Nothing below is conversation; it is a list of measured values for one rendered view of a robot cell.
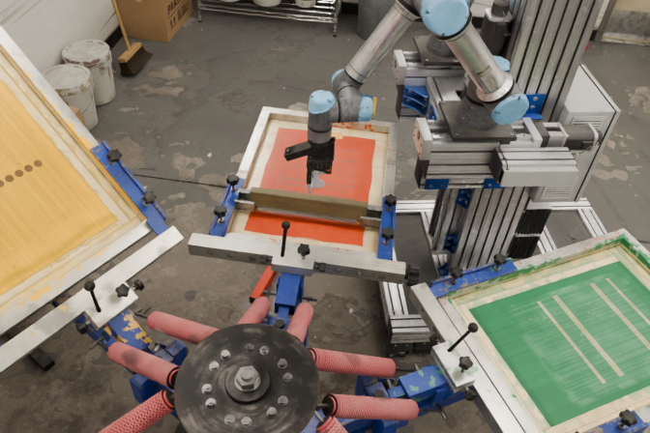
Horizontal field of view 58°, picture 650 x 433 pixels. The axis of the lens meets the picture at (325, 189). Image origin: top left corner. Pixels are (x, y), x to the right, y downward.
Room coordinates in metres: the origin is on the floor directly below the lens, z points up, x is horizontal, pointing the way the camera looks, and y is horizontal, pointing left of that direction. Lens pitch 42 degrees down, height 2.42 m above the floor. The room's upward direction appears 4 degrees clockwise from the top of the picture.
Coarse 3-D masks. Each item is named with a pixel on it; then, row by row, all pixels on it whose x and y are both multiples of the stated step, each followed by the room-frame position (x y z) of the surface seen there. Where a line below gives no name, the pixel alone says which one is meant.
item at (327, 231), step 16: (336, 144) 1.90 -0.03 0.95; (352, 144) 1.91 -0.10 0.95; (368, 144) 1.92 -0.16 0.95; (368, 160) 1.81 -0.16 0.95; (368, 176) 1.72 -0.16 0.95; (368, 192) 1.62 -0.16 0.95; (320, 224) 1.44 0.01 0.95; (336, 224) 1.44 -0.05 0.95; (352, 224) 1.45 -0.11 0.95; (320, 240) 1.37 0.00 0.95; (336, 240) 1.37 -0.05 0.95; (352, 240) 1.38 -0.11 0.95
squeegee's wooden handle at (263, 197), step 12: (252, 192) 1.47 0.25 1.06; (264, 192) 1.47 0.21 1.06; (276, 192) 1.47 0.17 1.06; (288, 192) 1.48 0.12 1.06; (264, 204) 1.47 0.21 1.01; (276, 204) 1.46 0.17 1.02; (288, 204) 1.46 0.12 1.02; (300, 204) 1.46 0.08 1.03; (312, 204) 1.45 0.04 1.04; (324, 204) 1.45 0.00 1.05; (336, 204) 1.44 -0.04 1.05; (348, 204) 1.44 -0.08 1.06; (360, 204) 1.45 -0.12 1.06; (348, 216) 1.44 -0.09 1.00; (360, 216) 1.44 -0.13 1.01
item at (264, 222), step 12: (288, 132) 1.96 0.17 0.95; (300, 132) 1.97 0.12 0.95; (276, 144) 1.88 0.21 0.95; (276, 156) 1.80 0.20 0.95; (276, 168) 1.73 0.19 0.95; (264, 180) 1.65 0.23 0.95; (276, 180) 1.66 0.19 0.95; (252, 216) 1.45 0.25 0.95; (264, 216) 1.46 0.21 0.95; (276, 216) 1.46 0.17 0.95; (288, 216) 1.47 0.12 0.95; (300, 216) 1.47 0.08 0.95; (252, 228) 1.40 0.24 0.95; (264, 228) 1.40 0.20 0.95; (276, 228) 1.41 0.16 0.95; (300, 228) 1.41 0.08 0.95
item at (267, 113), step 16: (272, 112) 2.05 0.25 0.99; (288, 112) 2.06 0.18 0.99; (304, 112) 2.06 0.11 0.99; (256, 128) 1.93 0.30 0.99; (352, 128) 2.02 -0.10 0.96; (368, 128) 2.01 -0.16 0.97; (384, 128) 2.00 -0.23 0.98; (256, 144) 1.82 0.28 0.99; (240, 176) 1.63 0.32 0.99; (384, 176) 1.72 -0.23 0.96; (384, 192) 1.59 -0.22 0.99; (256, 240) 1.31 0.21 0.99; (272, 240) 1.32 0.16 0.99; (368, 256) 1.28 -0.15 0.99
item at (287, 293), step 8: (280, 280) 1.11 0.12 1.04; (288, 280) 1.11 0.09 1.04; (296, 280) 1.11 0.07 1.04; (280, 288) 1.08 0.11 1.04; (288, 288) 1.08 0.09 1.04; (296, 288) 1.09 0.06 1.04; (280, 296) 1.05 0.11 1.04; (288, 296) 1.05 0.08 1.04; (296, 296) 1.06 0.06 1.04; (280, 304) 1.03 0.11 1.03; (288, 304) 1.03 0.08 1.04; (296, 304) 1.06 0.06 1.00
